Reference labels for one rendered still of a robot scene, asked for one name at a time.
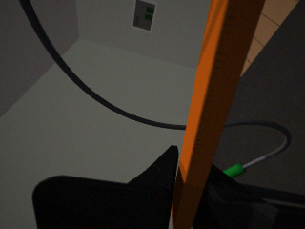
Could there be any orange bar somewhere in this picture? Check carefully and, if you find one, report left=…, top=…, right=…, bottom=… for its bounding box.
left=172, top=0, right=266, bottom=229

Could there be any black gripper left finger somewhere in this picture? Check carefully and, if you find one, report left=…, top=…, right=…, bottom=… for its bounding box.
left=32, top=145, right=179, bottom=229

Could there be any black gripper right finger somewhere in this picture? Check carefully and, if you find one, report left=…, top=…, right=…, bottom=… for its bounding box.
left=192, top=164, right=305, bottom=229

